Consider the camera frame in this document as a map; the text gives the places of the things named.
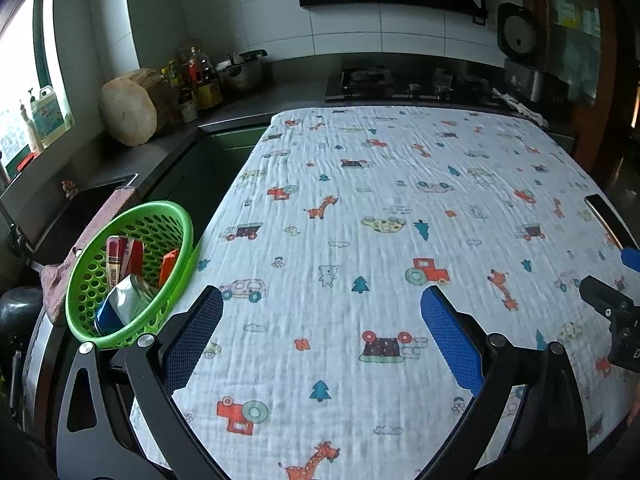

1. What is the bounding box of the white pump bottle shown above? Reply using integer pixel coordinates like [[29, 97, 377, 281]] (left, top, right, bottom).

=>
[[20, 100, 41, 155]]

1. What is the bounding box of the red snack packet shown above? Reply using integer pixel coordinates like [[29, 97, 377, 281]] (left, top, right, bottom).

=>
[[160, 249, 181, 288]]

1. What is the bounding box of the steel faucet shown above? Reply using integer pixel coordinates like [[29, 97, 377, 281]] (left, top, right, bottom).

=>
[[0, 200, 33, 261]]

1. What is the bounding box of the white printed cartoon cloth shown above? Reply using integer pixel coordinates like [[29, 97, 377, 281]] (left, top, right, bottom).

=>
[[129, 105, 633, 480]]

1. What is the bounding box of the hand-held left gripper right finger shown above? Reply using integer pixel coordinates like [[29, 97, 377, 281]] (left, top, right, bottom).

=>
[[415, 285, 588, 480]]

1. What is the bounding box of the silver white paper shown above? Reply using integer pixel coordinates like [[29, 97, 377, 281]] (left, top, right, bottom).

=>
[[112, 274, 153, 313]]

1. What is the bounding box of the white detergent jug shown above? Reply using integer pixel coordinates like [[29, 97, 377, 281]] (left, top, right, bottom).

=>
[[31, 86, 68, 142]]

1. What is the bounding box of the steel cooking pot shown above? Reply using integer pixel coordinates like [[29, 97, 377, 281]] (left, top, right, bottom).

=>
[[215, 50, 268, 93]]

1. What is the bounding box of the round wooden chopping block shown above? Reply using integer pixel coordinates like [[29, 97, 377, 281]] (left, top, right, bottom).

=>
[[98, 68, 173, 147]]

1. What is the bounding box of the green perforated plastic basket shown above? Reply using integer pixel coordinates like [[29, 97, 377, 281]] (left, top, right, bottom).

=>
[[65, 201, 196, 351]]

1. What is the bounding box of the pink towel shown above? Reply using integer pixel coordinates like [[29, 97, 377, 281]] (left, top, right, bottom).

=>
[[40, 186, 137, 326]]

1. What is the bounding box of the window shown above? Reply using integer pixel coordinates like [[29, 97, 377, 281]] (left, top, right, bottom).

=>
[[0, 0, 76, 181]]

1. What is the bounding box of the black smartphone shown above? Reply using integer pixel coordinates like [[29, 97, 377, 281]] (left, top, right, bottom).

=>
[[584, 194, 636, 250]]

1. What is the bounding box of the white rag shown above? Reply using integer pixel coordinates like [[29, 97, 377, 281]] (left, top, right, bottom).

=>
[[492, 87, 551, 128]]

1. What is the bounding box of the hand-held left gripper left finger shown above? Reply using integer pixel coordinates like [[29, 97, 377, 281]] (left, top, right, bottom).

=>
[[56, 285, 231, 480]]

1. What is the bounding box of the green base cabinet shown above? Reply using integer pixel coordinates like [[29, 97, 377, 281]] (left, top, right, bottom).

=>
[[145, 127, 271, 241]]

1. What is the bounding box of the yellow label bottle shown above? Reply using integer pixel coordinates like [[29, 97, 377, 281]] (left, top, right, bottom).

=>
[[192, 82, 223, 110]]

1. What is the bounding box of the black rice cooker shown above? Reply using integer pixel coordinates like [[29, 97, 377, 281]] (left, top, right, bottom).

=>
[[497, 2, 568, 106]]

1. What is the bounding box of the wooden glass cabinet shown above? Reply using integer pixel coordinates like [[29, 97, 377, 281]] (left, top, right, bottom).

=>
[[517, 0, 640, 186]]

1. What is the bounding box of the black gas stove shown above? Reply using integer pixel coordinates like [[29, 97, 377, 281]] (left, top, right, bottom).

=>
[[325, 66, 501, 106]]

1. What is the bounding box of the dark kitchen sink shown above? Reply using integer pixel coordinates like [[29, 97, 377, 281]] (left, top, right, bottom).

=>
[[15, 174, 138, 263]]

